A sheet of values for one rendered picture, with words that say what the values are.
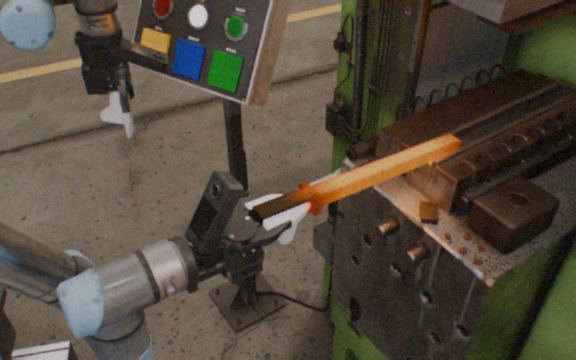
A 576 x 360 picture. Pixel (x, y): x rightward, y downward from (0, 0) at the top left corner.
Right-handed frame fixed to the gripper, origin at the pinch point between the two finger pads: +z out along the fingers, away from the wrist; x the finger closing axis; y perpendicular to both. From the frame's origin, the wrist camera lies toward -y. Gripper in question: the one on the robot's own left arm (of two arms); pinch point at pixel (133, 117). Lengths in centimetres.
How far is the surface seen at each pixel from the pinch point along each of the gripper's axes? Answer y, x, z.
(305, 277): -45, -25, 93
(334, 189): -33, 41, -10
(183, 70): -11.5, -8.5, -5.4
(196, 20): -15.7, -12.6, -14.9
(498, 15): -54, 38, -35
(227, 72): -20.7, -1.8, -7.7
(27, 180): 64, -102, 93
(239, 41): -23.9, -4.4, -13.2
